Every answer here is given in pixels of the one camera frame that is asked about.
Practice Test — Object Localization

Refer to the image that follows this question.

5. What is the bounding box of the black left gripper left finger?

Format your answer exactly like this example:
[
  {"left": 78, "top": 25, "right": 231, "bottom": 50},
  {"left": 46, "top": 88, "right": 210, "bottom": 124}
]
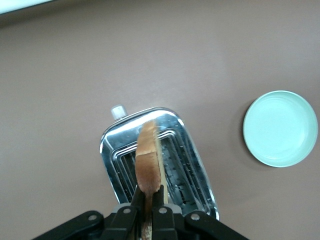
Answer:
[{"left": 32, "top": 185, "right": 146, "bottom": 240}]

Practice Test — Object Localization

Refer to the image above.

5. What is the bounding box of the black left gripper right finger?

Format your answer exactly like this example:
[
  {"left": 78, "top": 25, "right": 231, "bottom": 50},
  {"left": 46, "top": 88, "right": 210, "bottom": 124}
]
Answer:
[{"left": 151, "top": 184, "right": 248, "bottom": 240}]

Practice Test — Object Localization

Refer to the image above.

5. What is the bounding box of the brown bread slice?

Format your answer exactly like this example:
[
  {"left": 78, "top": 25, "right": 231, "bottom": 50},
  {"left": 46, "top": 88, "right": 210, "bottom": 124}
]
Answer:
[{"left": 134, "top": 119, "right": 168, "bottom": 240}]

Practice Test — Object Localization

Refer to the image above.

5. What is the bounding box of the pale green round plate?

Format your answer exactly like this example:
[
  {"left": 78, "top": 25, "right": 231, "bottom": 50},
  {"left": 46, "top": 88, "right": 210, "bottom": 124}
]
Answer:
[{"left": 242, "top": 90, "right": 319, "bottom": 168}]

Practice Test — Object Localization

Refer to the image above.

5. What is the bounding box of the beige chrome toaster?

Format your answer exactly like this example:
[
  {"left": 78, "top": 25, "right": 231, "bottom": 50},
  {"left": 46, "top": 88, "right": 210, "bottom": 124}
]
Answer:
[{"left": 99, "top": 104, "right": 221, "bottom": 221}]

